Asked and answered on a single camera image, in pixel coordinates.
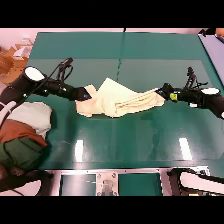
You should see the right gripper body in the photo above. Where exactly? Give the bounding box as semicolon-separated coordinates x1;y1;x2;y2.
155;83;179;102

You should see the cream shirt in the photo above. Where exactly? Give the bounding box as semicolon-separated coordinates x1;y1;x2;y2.
75;77;167;119

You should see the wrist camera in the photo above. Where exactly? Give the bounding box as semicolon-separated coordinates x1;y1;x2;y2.
184;66;208;90
57;57;74;82

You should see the brown garment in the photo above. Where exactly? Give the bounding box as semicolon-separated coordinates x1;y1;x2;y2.
0;119;49;148

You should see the black cable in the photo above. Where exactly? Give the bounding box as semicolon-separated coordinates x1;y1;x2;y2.
0;60;69;129

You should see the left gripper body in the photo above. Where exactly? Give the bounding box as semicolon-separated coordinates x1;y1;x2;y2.
72;86;92;102

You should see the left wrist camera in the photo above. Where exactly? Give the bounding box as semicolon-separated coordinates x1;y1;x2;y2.
57;57;74;82

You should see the white garment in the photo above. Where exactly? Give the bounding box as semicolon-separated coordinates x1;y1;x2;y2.
7;101;53;140

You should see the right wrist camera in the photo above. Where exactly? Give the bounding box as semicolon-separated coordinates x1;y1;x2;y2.
184;66;208;90

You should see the silver frame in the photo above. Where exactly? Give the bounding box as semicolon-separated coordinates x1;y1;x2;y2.
39;167;212;197

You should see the dark green garment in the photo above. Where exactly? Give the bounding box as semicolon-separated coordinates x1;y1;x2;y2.
0;137;48;170

